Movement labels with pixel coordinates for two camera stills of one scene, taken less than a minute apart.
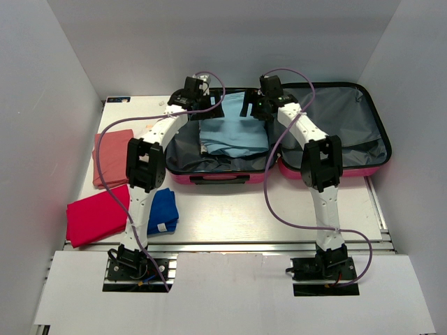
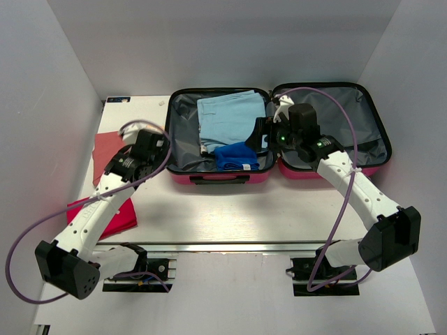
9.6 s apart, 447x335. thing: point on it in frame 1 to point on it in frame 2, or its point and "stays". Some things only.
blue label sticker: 119,100 stays
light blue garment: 233,135 stays
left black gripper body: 204,100 to 158,158
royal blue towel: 163,213 to 238,157
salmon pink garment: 113,158 stays
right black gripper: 249,98 to 263,126
